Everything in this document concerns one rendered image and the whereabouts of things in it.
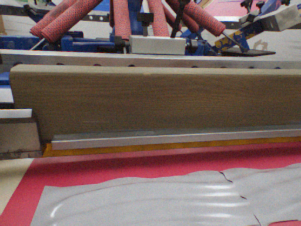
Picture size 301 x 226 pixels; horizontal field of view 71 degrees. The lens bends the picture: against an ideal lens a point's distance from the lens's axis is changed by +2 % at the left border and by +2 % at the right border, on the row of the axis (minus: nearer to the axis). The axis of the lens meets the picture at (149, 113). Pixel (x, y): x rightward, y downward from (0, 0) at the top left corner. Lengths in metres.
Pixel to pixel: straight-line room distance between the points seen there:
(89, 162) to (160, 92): 0.11
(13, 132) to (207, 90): 0.19
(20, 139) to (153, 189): 0.13
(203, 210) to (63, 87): 0.17
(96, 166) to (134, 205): 0.08
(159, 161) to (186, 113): 0.07
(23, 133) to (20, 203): 0.06
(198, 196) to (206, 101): 0.10
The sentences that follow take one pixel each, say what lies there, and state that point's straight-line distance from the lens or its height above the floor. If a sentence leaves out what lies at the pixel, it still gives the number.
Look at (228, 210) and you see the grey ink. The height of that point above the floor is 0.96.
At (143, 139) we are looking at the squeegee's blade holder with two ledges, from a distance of 0.22.
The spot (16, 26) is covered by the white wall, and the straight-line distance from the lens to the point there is 4.58.
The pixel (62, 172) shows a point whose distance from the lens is 0.25.
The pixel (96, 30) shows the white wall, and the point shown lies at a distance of 4.34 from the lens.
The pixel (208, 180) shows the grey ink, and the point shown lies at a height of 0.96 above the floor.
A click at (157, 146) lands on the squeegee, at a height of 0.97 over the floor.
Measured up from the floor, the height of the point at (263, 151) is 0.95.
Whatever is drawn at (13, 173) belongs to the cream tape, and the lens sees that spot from 0.26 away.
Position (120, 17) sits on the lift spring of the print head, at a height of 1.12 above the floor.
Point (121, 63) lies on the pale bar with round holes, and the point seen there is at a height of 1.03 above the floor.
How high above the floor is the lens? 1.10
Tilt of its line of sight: 23 degrees down
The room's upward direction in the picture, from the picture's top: 3 degrees clockwise
